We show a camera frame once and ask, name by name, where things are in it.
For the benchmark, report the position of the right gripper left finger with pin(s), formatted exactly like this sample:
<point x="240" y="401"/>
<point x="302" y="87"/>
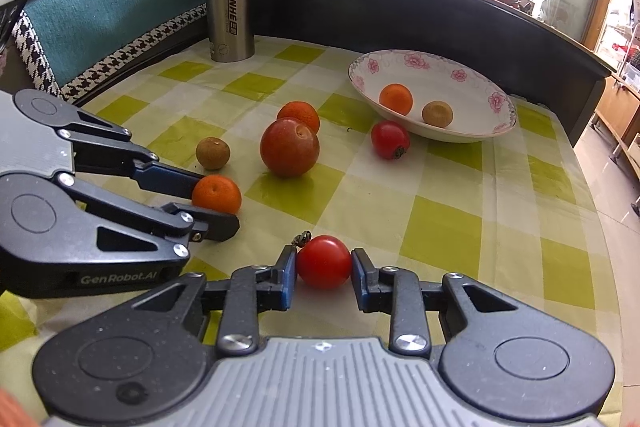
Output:
<point x="144" y="358"/>

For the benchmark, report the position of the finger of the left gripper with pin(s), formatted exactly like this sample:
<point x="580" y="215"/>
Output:
<point x="65" y="237"/>
<point x="101" y="147"/>

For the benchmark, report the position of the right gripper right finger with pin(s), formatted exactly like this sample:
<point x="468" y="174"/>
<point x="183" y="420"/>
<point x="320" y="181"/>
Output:
<point x="502" y="357"/>

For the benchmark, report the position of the brown kiwi fruit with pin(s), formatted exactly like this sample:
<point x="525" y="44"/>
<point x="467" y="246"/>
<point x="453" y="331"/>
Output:
<point x="437" y="114"/>
<point x="212" y="153"/>

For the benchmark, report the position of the orange tangerine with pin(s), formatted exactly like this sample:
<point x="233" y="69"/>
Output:
<point x="218" y="193"/>
<point x="303" y="112"/>
<point x="396" y="97"/>

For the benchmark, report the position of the large red apple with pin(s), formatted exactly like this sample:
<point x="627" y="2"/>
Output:
<point x="289" y="148"/>

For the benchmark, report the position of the red cherry tomato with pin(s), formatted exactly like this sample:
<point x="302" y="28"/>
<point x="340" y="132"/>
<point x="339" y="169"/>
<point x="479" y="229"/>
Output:
<point x="389" y="140"/>
<point x="323" y="261"/>

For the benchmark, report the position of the teal sofa blanket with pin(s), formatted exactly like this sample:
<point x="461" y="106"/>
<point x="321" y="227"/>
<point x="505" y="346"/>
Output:
<point x="70" y="47"/>

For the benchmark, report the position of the white floral bowl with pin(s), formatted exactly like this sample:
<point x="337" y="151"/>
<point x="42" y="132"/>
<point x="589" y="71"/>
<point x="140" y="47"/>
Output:
<point x="480" y="109"/>

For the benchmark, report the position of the wooden tv cabinet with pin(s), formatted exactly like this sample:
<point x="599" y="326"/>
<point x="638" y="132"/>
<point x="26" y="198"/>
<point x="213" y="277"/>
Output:
<point x="618" y="111"/>

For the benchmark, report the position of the dark coffee table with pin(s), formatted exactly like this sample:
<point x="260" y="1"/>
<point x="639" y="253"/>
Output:
<point x="523" y="56"/>

